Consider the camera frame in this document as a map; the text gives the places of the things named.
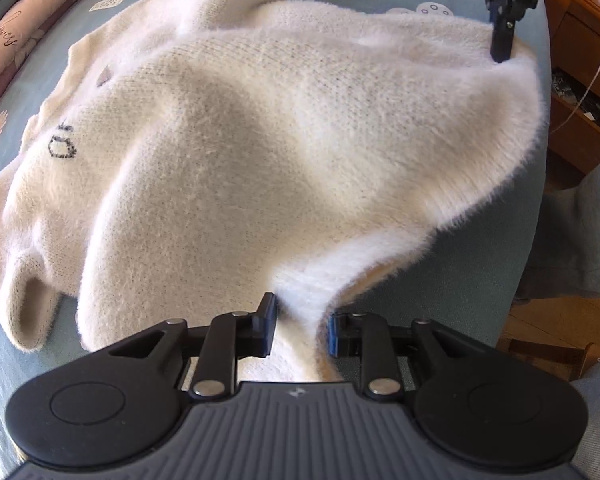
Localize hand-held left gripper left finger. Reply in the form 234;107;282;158
109;292;280;402

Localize cream knit sweater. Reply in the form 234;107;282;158
0;0;553;383

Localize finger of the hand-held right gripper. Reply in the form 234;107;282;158
486;0;521;64

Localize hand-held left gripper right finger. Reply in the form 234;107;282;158
327;311;487;402

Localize person's grey trousers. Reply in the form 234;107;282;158
522;149;600;480

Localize pink floral quilt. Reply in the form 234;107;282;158
0;0;88;131

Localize wooden nightstand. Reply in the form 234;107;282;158
542;0;600;173

